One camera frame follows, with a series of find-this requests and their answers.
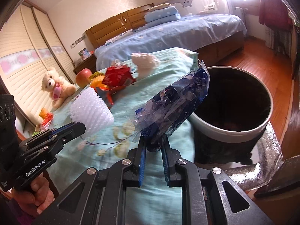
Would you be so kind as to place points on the red snack bag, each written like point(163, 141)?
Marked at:
point(118, 77)

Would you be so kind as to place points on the yellow snack bag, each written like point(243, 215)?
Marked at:
point(96, 80)

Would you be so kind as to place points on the folded blue quilt stack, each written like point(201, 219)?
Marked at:
point(160, 14)

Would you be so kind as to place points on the blue bed cover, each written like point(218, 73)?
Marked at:
point(190, 32)

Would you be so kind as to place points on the framed photo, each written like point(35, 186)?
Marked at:
point(84, 54)

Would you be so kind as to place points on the red white candy wrapper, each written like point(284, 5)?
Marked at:
point(45, 125)

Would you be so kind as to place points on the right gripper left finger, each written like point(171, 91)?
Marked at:
point(142, 159)

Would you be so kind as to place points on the blue clear plastic wrapper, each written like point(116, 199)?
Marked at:
point(167, 110)

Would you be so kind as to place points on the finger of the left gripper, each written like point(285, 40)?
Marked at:
point(80, 128)
point(69, 128)

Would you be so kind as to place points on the red apple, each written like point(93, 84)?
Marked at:
point(82, 78)

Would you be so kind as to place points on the teal floral bed sheet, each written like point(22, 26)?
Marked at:
point(154, 202)

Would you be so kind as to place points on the white bed guard rail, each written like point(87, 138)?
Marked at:
point(202, 7)

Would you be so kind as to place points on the wooden nightstand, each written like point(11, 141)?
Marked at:
point(89, 63)

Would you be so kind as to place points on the white pillow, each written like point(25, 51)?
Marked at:
point(120, 36)

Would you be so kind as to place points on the cream louvered wardrobe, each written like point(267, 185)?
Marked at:
point(29, 48)

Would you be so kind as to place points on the dark red hanging coat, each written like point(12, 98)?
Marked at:
point(274, 14)

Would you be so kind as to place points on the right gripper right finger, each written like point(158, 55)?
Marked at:
point(165, 148)

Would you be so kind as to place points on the cream teddy bear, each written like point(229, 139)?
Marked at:
point(58, 87)

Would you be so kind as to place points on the white foam fruit net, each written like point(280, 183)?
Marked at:
point(88, 108)

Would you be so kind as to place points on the person's left hand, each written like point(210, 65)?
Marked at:
point(34, 202)

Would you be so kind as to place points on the wooden headboard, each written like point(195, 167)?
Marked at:
point(117, 24)

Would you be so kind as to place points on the silver foil mat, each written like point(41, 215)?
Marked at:
point(269, 161)

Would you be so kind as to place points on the orange foam cup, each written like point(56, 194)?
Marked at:
point(43, 113)

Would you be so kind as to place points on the white tissue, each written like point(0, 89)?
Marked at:
point(145, 63)

